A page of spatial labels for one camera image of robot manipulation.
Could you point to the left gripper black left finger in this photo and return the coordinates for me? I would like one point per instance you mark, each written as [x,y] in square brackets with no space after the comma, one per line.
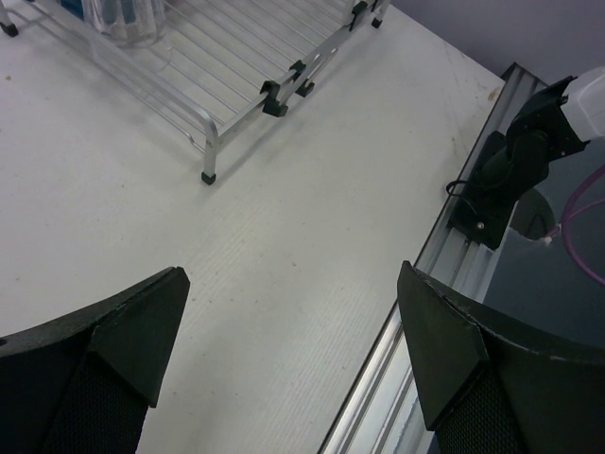
[83,382]

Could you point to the metal wire dish rack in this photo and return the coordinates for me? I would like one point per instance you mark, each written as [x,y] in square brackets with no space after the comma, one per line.
[219,64]

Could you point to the aluminium mounting rail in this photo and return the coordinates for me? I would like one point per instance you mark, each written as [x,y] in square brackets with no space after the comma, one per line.
[383,414]

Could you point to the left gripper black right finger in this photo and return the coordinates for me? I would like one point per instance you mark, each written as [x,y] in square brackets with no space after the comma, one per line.
[488,383]

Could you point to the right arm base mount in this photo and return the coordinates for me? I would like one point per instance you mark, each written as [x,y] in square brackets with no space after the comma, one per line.
[504,171]

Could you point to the clear drinking glass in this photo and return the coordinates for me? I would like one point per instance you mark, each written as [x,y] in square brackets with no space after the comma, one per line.
[127,23]

